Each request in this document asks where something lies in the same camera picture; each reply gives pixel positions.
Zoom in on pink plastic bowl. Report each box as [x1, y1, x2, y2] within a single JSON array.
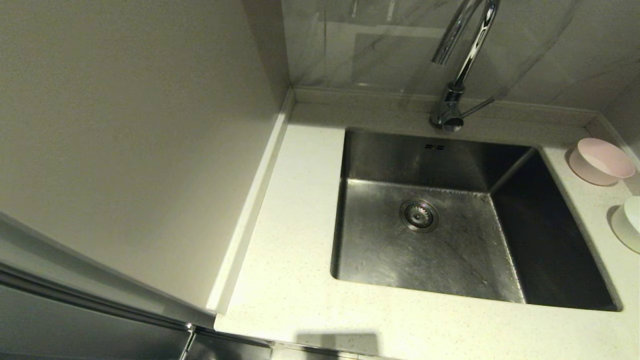
[[568, 137, 637, 187]]

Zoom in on white plastic bowl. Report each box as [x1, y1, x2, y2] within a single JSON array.
[[610, 195, 640, 255]]

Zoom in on stainless steel sink basin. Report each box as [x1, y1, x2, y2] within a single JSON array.
[[330, 127, 624, 312]]

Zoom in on round metal drain strainer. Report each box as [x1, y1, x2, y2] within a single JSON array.
[[399, 198, 440, 233]]

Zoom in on chrome gooseneck faucet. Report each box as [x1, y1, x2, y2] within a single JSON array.
[[429, 0, 502, 134]]

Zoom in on beige tall cabinet panel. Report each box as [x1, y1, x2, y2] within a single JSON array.
[[0, 0, 297, 317]]

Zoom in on grey metal appliance door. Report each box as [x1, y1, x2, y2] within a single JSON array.
[[0, 212, 274, 360]]

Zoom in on chrome appliance door handle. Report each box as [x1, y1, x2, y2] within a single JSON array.
[[178, 323, 197, 360]]

